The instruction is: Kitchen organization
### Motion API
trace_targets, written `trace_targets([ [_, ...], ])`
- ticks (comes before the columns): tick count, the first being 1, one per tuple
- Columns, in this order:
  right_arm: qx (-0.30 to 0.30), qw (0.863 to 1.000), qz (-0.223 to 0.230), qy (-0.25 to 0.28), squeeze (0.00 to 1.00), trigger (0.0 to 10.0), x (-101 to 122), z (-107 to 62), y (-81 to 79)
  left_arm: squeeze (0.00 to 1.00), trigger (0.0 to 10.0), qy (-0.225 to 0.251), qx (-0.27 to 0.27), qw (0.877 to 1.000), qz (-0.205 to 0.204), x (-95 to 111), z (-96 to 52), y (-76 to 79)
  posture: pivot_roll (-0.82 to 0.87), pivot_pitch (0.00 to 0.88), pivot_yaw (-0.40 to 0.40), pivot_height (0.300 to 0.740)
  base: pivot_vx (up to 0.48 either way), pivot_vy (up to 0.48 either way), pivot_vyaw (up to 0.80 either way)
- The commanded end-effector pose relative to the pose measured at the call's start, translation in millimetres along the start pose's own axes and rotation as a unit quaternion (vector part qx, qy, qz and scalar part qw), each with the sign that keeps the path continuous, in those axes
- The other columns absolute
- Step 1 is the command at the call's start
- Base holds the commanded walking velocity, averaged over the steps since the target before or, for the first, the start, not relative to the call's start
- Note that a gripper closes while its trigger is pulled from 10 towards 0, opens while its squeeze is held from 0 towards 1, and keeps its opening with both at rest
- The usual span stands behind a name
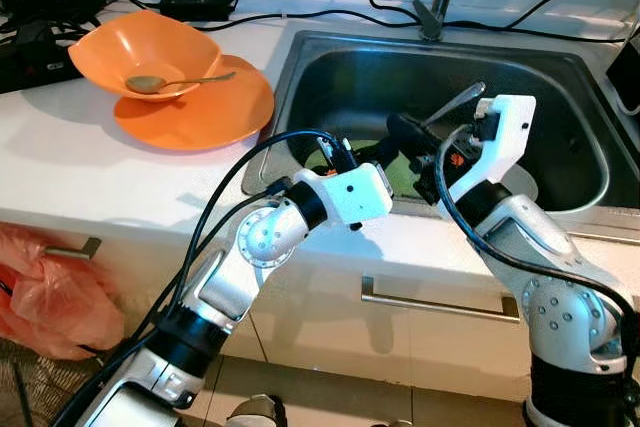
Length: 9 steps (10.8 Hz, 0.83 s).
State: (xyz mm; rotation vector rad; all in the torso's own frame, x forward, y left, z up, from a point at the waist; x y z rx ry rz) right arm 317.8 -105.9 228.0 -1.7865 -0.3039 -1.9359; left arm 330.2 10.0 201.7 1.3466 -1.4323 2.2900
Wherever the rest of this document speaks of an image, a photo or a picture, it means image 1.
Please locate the grey bowl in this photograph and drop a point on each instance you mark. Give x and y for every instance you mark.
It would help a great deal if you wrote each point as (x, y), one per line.
(520, 182)

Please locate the stainless steel sink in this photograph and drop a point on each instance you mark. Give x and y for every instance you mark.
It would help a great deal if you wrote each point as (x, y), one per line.
(520, 77)

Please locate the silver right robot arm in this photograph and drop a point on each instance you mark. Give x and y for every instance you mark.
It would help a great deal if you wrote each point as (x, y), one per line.
(560, 287)

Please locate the grey floor fan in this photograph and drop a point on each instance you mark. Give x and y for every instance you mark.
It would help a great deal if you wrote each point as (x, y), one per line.
(25, 392)

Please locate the orange plastic bowl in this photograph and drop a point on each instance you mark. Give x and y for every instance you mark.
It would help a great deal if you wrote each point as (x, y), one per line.
(110, 47)

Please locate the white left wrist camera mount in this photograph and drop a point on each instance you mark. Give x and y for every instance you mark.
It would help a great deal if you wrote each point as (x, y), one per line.
(355, 195)

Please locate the red plastic bag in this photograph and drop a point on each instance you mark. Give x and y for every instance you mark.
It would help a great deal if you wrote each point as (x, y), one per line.
(55, 297)

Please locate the black power strip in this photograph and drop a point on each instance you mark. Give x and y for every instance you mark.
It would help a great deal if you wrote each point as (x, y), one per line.
(35, 57)

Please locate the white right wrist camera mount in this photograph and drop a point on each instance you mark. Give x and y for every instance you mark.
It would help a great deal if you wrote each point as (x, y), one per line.
(495, 137)

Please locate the black power adapter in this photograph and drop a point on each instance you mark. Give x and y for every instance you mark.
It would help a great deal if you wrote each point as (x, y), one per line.
(195, 4)

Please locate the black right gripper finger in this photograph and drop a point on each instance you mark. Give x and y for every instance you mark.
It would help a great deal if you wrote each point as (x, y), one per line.
(412, 132)

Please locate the orange plastic plate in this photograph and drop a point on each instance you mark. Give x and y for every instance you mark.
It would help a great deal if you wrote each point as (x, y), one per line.
(220, 122)

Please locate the metal spoon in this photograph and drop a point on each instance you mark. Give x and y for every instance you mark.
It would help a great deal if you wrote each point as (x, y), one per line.
(145, 83)

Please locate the green plate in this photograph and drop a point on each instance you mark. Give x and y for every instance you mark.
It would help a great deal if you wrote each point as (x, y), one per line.
(395, 182)

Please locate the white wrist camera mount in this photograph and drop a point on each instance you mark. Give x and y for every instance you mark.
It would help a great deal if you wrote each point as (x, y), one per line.
(355, 195)
(495, 137)

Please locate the metal fork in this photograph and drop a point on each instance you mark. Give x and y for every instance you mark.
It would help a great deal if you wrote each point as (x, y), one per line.
(455, 102)

